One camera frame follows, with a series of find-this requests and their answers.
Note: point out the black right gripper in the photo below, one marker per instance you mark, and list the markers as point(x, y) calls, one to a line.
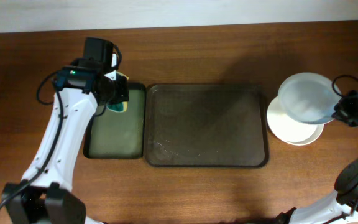
point(342, 112)

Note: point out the black tray with water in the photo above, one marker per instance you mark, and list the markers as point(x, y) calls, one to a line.
point(116, 135)

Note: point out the dark brown serving tray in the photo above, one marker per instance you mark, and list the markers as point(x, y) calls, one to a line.
point(190, 125)

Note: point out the grey plate with red stain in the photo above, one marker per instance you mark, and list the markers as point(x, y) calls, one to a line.
point(309, 98)

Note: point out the yellow green sponge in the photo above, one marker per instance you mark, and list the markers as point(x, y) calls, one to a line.
point(118, 107)

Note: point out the cream white plate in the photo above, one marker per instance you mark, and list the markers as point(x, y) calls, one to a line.
point(288, 130)

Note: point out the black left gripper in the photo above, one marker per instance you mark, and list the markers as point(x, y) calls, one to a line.
point(124, 93)

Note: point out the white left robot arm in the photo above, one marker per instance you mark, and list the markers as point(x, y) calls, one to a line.
point(44, 193)

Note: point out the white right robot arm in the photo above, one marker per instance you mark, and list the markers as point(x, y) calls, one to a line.
point(340, 206)

